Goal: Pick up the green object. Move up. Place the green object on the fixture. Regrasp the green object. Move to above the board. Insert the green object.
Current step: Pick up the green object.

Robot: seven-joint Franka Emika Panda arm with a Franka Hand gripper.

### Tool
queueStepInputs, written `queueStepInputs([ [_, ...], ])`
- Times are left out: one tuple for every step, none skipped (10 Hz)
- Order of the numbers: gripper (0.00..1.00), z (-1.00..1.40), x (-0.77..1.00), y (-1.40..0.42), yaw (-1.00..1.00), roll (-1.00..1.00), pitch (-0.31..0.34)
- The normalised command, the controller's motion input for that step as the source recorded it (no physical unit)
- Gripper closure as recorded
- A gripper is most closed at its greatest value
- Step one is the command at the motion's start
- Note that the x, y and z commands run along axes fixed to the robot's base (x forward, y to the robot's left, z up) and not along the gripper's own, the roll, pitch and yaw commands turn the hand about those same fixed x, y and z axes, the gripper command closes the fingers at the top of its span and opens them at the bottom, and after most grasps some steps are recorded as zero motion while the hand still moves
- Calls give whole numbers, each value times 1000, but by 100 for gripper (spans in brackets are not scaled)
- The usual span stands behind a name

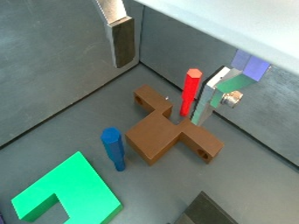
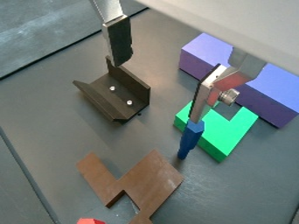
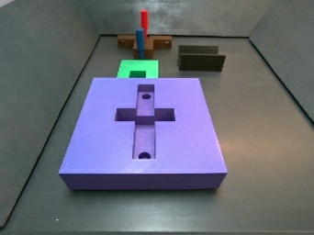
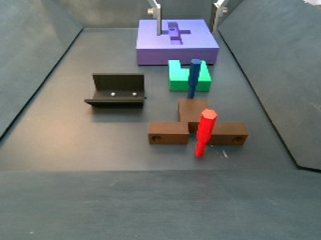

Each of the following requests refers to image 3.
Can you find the red hexagonal peg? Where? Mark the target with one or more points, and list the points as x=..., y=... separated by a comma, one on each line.
x=145, y=21

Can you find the green U-shaped block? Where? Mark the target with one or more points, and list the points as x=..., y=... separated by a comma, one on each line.
x=138, y=69

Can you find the blue hexagonal peg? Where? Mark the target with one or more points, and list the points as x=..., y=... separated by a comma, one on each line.
x=141, y=42

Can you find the brown T-shaped wooden block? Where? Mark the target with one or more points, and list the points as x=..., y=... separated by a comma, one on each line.
x=155, y=42

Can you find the purple board with cross slot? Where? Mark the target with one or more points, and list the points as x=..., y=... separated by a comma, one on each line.
x=145, y=136

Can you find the black fixture stand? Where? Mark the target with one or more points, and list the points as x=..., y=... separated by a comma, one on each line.
x=199, y=58

